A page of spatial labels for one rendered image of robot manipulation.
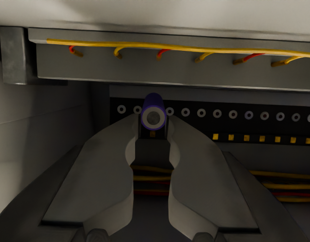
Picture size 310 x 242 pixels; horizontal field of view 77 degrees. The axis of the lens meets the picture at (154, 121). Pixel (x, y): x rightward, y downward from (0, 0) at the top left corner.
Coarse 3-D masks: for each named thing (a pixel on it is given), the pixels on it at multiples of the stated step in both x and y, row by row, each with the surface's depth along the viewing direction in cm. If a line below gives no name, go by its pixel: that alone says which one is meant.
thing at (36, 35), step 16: (32, 32) 9; (48, 32) 9; (64, 32) 10; (80, 32) 10; (96, 32) 10; (112, 32) 10; (128, 32) 10; (144, 48) 10; (160, 48) 10; (272, 48) 10; (288, 48) 10; (304, 48) 10
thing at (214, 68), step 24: (48, 48) 10; (72, 48) 9; (96, 48) 10; (120, 48) 9; (168, 48) 9; (192, 48) 9; (216, 48) 9; (240, 48) 9; (264, 48) 9; (48, 72) 10; (72, 72) 10; (96, 72) 10; (120, 72) 10; (144, 72) 10; (168, 72) 10; (192, 72) 10; (216, 72) 10; (240, 72) 10; (264, 72) 10; (288, 72) 10
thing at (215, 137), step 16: (112, 112) 25; (128, 112) 25; (176, 112) 25; (192, 112) 25; (208, 112) 25; (224, 112) 25; (240, 112) 25; (256, 112) 25; (272, 112) 25; (288, 112) 25; (304, 112) 25; (144, 128) 25; (208, 128) 25; (224, 128) 25; (240, 128) 25; (256, 128) 25; (272, 128) 25; (288, 128) 26; (304, 128) 26; (272, 144) 26; (288, 144) 26; (304, 144) 26
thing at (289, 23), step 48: (0, 0) 7; (48, 0) 6; (96, 0) 6; (144, 0) 6; (192, 0) 6; (240, 0) 6; (288, 0) 6; (0, 48) 10; (0, 96) 11; (48, 96) 15; (144, 96) 24; (192, 96) 24; (240, 96) 24; (288, 96) 24
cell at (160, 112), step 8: (152, 96) 17; (160, 96) 18; (144, 104) 15; (152, 104) 13; (160, 104) 14; (144, 112) 13; (152, 112) 13; (160, 112) 13; (144, 120) 13; (152, 120) 13; (160, 120) 13; (152, 128) 13; (160, 128) 13
